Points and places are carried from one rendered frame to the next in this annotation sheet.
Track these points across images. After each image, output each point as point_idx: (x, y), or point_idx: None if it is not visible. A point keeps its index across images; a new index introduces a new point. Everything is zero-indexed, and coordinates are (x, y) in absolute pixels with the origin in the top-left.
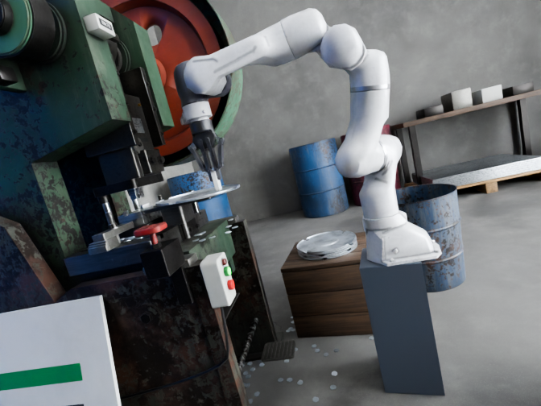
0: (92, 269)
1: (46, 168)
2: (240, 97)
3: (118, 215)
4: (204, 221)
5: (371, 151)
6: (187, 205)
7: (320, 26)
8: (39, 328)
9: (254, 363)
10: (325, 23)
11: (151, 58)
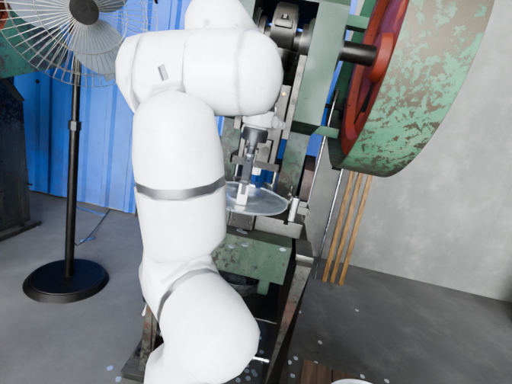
0: None
1: (233, 123)
2: (438, 115)
3: (279, 182)
4: (288, 234)
5: (142, 276)
6: None
7: None
8: None
9: (246, 382)
10: (200, 22)
11: (331, 43)
